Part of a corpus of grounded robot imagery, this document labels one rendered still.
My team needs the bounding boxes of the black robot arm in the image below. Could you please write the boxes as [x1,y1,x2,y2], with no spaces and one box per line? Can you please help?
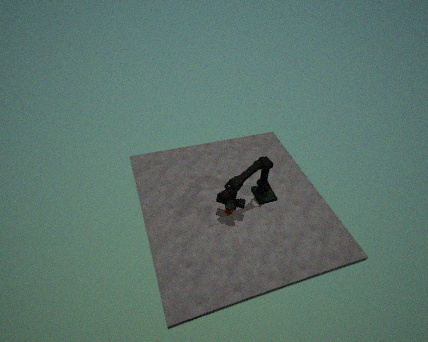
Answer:
[217,156,273,211]

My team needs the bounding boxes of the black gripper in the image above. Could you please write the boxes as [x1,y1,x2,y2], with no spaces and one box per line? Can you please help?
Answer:
[216,195,246,208]

